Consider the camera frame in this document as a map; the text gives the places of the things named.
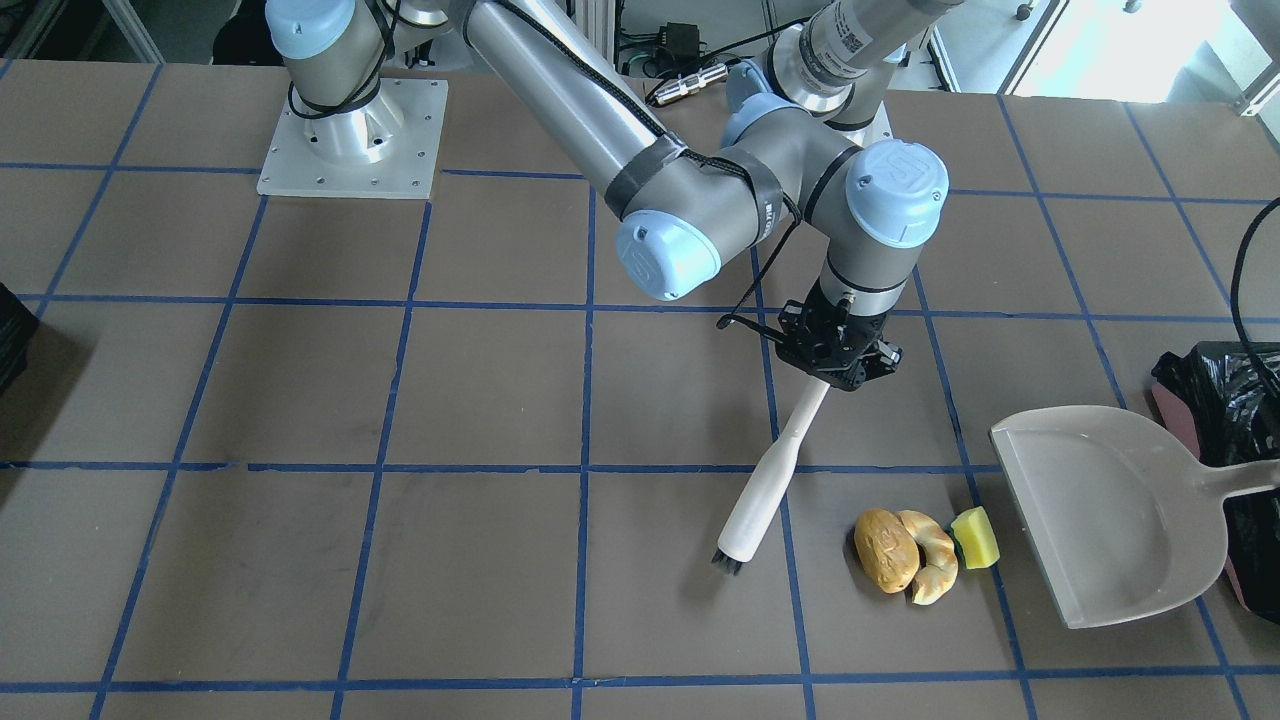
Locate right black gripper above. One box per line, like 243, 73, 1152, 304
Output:
774, 284, 902, 392

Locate brown bread roll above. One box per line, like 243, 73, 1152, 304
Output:
851, 509, 920, 594

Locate white hand brush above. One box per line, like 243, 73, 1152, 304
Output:
712, 378, 829, 577

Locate yellow green sponge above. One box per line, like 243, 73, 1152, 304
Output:
948, 506, 1001, 570

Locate croissant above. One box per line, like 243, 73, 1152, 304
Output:
897, 510, 959, 606

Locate white dustpan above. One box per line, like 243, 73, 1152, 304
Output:
989, 405, 1277, 629

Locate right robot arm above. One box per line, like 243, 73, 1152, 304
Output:
265, 1, 952, 391

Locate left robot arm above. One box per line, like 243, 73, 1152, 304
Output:
726, 1, 960, 147

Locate bin with black bag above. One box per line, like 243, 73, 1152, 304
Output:
1, 284, 40, 395
1151, 341, 1279, 623

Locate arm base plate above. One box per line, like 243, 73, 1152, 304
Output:
256, 79, 449, 200

